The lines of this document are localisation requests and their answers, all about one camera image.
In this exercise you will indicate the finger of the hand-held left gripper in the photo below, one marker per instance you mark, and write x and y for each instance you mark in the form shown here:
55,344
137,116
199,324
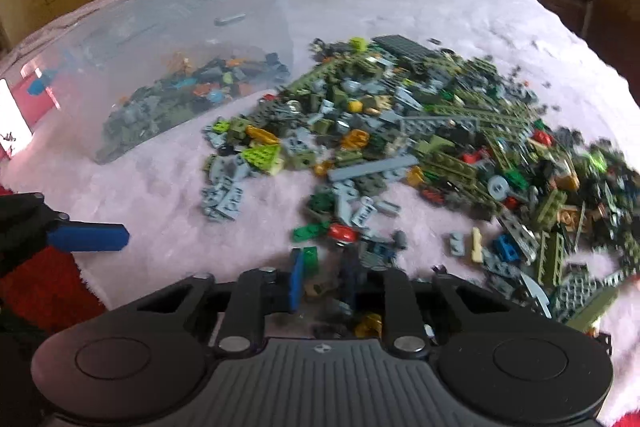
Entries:
87,237

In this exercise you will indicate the clear plastic storage bin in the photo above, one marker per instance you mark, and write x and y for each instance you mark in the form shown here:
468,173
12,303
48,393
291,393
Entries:
165,57

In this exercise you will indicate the wooden cabinet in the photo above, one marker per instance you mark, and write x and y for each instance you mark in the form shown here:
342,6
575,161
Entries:
620,7

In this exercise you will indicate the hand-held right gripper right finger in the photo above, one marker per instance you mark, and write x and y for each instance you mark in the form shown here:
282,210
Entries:
395,307

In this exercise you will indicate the red and white box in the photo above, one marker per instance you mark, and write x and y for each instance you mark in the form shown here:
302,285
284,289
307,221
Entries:
20,117

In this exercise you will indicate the red rug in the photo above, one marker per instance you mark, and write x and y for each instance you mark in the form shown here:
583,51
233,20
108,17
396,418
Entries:
45,292

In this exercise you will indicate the small heap of toy bricks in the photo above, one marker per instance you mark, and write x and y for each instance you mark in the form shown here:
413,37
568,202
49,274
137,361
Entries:
190,99

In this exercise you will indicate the large pile of toy bricks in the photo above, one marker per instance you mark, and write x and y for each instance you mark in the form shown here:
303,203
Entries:
425,147

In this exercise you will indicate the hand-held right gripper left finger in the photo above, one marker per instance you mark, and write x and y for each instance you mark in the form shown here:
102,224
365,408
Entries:
297,279

